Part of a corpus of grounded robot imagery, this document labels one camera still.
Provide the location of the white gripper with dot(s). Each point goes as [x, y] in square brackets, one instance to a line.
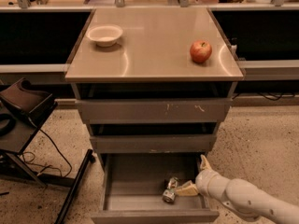
[207, 181]

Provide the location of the green 7up can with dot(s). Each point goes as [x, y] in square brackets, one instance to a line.
[169, 194]

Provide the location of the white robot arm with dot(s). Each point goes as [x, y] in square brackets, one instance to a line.
[239, 196]

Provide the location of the grey middle drawer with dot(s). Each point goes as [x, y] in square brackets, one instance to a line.
[153, 143]

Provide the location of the grey drawer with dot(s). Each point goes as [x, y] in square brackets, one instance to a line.
[134, 185]
[153, 143]
[153, 111]

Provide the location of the grey bottom drawer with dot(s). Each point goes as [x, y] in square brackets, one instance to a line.
[134, 185]

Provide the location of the grey top drawer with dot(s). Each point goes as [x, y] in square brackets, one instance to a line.
[153, 111]

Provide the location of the grey drawer cabinet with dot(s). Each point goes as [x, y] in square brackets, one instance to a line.
[152, 61]

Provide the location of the black cart leg bar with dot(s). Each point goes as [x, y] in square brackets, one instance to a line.
[88, 158]

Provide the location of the red apple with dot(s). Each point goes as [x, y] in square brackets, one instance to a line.
[200, 51]

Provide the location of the white bowl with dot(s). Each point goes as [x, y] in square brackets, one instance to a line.
[104, 35]

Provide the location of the black side cart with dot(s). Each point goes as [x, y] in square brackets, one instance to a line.
[28, 109]

